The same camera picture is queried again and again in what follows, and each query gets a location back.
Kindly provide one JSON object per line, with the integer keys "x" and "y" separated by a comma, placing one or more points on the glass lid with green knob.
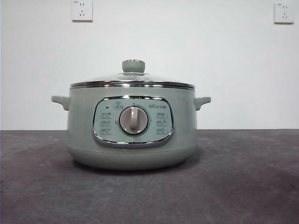
{"x": 133, "y": 65}

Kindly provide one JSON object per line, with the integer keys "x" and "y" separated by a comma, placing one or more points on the white wall socket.
{"x": 81, "y": 11}
{"x": 283, "y": 12}

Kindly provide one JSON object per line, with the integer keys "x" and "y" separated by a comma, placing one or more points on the pale green electric cooking pot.
{"x": 81, "y": 130}

